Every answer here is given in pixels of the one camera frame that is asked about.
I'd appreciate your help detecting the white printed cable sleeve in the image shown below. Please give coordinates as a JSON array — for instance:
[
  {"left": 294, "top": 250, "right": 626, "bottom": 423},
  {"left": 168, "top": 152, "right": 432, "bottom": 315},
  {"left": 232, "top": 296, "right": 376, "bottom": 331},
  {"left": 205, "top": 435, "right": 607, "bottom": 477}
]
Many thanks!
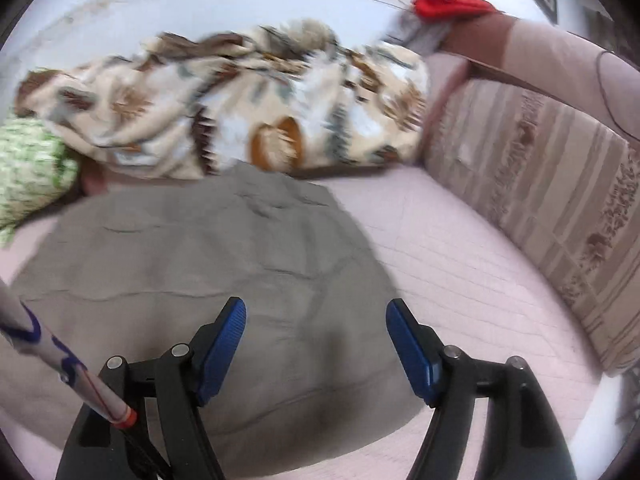
[{"left": 0, "top": 280, "right": 138, "bottom": 428}]

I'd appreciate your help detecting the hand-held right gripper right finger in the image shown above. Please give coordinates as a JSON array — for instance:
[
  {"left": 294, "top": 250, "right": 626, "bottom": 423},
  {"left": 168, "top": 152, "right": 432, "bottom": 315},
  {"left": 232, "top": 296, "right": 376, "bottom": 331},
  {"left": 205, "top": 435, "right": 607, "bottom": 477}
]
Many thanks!
[{"left": 386, "top": 298, "right": 576, "bottom": 480}]

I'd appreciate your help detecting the green patterned pillow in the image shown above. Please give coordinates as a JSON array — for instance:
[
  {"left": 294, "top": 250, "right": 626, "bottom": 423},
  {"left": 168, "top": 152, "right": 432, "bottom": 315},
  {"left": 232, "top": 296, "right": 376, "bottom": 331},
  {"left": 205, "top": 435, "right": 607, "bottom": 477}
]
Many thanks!
[{"left": 0, "top": 117, "right": 81, "bottom": 246}]

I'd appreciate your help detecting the red cloth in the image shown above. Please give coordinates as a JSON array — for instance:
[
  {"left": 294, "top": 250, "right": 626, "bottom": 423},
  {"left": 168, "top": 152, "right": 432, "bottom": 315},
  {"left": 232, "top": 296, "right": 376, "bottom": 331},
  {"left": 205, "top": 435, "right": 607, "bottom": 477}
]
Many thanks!
[{"left": 412, "top": 0, "right": 493, "bottom": 23}]

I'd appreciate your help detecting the grey cloth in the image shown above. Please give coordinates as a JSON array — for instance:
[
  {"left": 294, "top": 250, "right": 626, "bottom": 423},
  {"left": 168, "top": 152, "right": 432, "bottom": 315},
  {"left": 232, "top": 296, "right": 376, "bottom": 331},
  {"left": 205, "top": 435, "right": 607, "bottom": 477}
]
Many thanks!
[{"left": 385, "top": 12, "right": 451, "bottom": 56}]

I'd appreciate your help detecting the pink sofa bed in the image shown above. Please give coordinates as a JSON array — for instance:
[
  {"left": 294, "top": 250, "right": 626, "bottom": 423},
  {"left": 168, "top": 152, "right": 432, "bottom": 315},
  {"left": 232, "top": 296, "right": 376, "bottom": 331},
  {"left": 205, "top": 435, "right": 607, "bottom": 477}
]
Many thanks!
[{"left": 0, "top": 7, "right": 640, "bottom": 480}]

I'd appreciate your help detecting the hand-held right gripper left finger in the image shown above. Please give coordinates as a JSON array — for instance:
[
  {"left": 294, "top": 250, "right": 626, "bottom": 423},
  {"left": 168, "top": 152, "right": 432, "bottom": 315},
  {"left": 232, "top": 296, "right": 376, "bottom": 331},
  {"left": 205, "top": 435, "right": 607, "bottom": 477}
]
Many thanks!
[{"left": 55, "top": 296, "right": 247, "bottom": 480}]

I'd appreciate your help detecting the grey hooded puffer jacket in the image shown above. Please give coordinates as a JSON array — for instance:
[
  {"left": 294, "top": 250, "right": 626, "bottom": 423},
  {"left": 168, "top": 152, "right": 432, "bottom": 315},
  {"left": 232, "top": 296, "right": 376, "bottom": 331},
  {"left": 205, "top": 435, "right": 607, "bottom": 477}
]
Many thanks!
[{"left": 0, "top": 162, "right": 426, "bottom": 478}]

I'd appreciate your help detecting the striped sofa back cushion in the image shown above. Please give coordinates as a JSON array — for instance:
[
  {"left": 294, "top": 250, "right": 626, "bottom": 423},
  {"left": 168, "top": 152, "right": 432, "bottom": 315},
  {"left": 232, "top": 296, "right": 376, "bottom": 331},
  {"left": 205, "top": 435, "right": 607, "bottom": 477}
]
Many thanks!
[{"left": 425, "top": 77, "right": 640, "bottom": 376}]

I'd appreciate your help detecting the leaf print blanket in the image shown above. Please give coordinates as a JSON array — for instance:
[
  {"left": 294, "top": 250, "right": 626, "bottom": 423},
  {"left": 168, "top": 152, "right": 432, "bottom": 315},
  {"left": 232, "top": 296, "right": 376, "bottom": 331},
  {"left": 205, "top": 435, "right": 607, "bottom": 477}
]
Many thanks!
[{"left": 15, "top": 19, "right": 432, "bottom": 181}]

